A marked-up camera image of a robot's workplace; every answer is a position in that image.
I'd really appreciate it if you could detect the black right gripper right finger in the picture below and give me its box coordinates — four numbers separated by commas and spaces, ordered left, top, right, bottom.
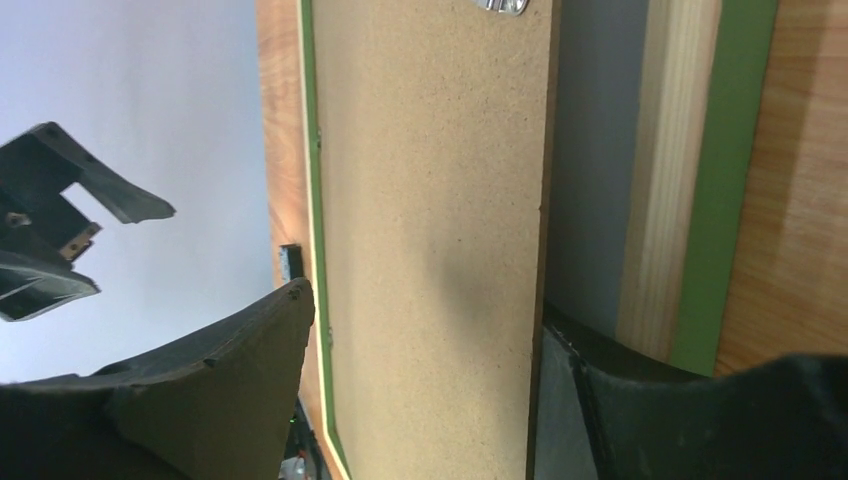
536, 305, 847, 479

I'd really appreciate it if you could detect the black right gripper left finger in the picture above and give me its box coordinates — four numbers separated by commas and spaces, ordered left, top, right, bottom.
1, 278, 315, 479

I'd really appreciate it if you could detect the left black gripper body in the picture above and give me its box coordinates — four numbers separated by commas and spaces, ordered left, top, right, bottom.
1, 142, 102, 264

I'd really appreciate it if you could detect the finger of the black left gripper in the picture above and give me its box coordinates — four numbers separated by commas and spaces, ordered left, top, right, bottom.
29, 121, 176, 224
1, 249, 100, 323

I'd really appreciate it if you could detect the wooden picture frame green trim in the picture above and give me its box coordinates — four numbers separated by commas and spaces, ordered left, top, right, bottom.
254, 0, 848, 480

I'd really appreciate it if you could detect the brown cardboard backing board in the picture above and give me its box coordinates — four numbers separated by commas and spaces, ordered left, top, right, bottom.
312, 1, 561, 479

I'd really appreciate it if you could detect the forest photo print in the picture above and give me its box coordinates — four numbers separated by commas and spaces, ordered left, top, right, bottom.
545, 0, 649, 337

